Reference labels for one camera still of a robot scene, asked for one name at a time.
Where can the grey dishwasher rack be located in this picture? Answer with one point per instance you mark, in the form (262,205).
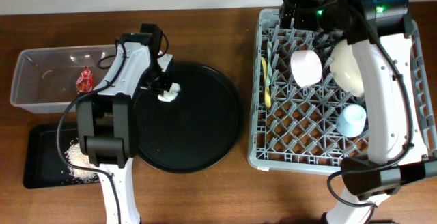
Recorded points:
(297,133)

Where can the red snack wrapper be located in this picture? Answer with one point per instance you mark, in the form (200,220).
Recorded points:
(85,82)

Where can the pink cup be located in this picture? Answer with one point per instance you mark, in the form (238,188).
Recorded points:
(306,68)

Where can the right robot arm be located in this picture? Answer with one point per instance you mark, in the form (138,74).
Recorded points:
(380,34)

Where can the yellow plastic knife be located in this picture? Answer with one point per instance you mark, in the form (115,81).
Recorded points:
(267,98)

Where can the black rectangular tray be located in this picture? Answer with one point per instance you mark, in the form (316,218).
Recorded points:
(43,166)

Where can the black round tray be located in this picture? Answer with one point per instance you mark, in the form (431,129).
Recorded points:
(197,129)

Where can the clear plastic bin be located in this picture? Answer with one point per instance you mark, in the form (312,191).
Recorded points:
(44,79)

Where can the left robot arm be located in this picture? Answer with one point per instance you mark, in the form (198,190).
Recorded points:
(107,124)

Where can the beige bowl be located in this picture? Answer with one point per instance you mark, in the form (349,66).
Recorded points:
(345,69)

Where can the light blue cup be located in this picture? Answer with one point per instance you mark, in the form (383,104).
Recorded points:
(351,121)

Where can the white tissue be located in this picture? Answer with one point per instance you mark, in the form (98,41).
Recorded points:
(171,95)

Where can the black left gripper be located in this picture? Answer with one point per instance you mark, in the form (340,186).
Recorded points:
(165,82)

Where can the pile of white rice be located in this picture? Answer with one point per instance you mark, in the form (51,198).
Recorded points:
(74,156)

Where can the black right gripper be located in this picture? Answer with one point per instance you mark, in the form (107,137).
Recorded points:
(298,21)

